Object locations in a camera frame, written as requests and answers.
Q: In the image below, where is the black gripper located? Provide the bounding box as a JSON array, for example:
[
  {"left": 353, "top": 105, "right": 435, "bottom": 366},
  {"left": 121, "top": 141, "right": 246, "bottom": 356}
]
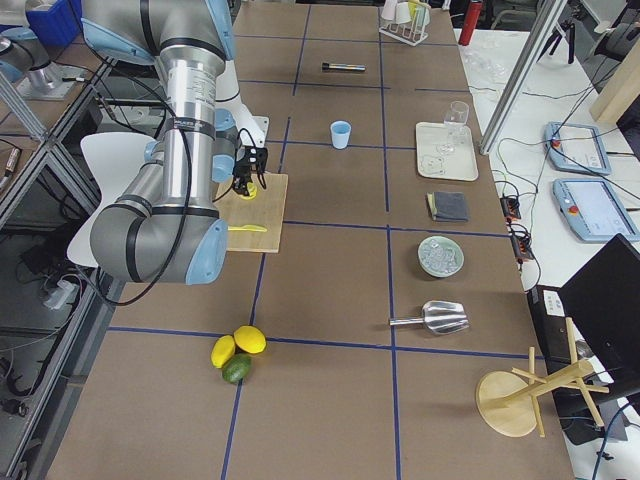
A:
[{"left": 233, "top": 147, "right": 268, "bottom": 195}]

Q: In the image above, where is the yellow lemon half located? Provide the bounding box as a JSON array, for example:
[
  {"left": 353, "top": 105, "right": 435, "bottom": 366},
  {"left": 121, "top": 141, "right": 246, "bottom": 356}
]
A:
[{"left": 240, "top": 183, "right": 258, "bottom": 200}]

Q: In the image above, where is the steel muddler black tip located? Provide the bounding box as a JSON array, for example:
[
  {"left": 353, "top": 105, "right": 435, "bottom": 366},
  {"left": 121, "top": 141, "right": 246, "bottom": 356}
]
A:
[{"left": 321, "top": 62, "right": 367, "bottom": 73}]

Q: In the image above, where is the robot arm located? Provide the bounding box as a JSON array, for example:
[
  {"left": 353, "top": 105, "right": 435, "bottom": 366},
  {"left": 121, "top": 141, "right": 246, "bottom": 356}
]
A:
[
  {"left": 1, "top": 27, "right": 63, "bottom": 98},
  {"left": 81, "top": 1, "right": 266, "bottom": 285}
]

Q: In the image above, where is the light blue paper cup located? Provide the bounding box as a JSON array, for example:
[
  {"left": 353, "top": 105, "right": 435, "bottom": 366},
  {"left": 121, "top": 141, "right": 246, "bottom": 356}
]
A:
[{"left": 330, "top": 120, "right": 352, "bottom": 150}]

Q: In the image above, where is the whole yellow lemon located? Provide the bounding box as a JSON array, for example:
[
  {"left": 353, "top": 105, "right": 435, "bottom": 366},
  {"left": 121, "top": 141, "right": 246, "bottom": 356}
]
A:
[
  {"left": 233, "top": 325, "right": 267, "bottom": 354},
  {"left": 210, "top": 335, "right": 236, "bottom": 369}
]

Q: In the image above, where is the white plastic cup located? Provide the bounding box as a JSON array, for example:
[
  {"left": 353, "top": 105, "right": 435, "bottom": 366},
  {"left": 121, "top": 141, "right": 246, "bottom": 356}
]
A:
[{"left": 381, "top": 0, "right": 397, "bottom": 23}]

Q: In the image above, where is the yellow plastic cup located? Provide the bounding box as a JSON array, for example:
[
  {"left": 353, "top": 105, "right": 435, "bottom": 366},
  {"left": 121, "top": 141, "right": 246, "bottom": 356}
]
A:
[{"left": 409, "top": 1, "right": 427, "bottom": 28}]

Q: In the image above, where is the wooden cutting board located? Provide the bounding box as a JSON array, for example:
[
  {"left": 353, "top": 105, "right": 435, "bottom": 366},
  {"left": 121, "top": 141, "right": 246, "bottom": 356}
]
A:
[{"left": 215, "top": 173, "right": 288, "bottom": 253}]

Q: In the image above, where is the yellow plastic knife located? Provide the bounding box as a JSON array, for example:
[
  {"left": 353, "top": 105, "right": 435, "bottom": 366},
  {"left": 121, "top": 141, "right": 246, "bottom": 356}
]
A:
[{"left": 228, "top": 224, "right": 268, "bottom": 233}]

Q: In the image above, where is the green lime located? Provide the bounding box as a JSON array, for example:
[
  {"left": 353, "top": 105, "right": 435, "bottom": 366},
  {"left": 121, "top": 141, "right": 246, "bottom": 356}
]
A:
[{"left": 222, "top": 353, "right": 252, "bottom": 384}]

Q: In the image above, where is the cream bear serving tray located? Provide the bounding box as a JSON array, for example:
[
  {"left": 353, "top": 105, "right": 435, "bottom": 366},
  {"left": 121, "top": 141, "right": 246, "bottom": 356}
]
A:
[{"left": 415, "top": 122, "right": 479, "bottom": 182}]

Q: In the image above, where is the grey folded cloth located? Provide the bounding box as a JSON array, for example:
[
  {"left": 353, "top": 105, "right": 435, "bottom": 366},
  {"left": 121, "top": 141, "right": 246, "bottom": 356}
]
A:
[{"left": 426, "top": 191, "right": 469, "bottom": 222}]

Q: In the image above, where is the green bowl of ice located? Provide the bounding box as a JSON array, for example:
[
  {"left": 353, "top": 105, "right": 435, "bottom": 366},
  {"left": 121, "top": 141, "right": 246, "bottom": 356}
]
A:
[{"left": 417, "top": 236, "right": 464, "bottom": 278}]

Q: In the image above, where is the clear wine glass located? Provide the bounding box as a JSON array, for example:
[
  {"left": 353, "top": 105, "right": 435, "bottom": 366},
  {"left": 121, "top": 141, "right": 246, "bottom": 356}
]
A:
[{"left": 438, "top": 100, "right": 469, "bottom": 154}]

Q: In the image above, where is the metal ice scoop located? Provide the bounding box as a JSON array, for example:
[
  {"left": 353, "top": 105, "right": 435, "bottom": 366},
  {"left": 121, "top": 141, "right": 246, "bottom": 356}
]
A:
[{"left": 389, "top": 300, "right": 470, "bottom": 335}]

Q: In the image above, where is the blue storage bin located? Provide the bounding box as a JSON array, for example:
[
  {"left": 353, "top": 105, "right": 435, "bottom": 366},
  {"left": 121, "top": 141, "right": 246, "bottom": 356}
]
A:
[{"left": 25, "top": 0, "right": 82, "bottom": 47}]

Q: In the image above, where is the black power strip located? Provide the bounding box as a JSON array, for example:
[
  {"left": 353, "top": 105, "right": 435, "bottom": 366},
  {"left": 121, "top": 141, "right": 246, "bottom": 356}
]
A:
[{"left": 500, "top": 196, "right": 521, "bottom": 221}]

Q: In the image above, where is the red bottle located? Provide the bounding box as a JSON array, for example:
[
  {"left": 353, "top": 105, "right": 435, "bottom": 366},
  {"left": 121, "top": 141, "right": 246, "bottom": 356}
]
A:
[{"left": 458, "top": 0, "right": 483, "bottom": 46}]

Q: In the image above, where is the blue teach pendant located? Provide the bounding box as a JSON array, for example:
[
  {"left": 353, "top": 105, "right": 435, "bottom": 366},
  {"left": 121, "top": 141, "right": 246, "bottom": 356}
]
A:
[
  {"left": 552, "top": 179, "right": 639, "bottom": 244},
  {"left": 543, "top": 122, "right": 612, "bottom": 175}
]

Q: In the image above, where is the wooden mug tree stand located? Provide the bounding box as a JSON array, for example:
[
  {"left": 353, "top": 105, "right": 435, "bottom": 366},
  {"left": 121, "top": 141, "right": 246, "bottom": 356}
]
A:
[{"left": 475, "top": 317, "right": 609, "bottom": 437}]

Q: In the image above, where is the white wire cup rack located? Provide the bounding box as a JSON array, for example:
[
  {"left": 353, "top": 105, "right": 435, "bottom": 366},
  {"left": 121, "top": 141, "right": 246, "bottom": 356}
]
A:
[{"left": 379, "top": 1, "right": 431, "bottom": 46}]

